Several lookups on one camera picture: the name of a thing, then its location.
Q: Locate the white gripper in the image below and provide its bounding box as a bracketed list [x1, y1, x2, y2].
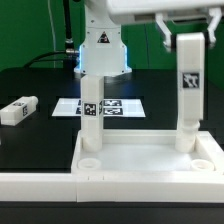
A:
[106, 0, 224, 52]

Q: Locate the white desk top tray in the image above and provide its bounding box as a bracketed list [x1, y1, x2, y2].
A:
[71, 129, 224, 174]

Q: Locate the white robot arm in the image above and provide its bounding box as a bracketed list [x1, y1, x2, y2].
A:
[74, 0, 224, 80]

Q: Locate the white marker sheet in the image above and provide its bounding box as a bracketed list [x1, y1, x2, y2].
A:
[52, 98, 145, 117]

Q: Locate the white front fence bar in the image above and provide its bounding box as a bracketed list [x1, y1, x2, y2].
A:
[0, 172, 224, 203]

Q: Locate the black cable vertical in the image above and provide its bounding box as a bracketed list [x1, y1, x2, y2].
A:
[63, 0, 74, 69]

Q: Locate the thin white cable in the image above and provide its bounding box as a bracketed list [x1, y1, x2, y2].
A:
[46, 0, 57, 69]

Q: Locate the black cable horizontal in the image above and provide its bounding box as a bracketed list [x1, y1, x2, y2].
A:
[22, 49, 80, 69]

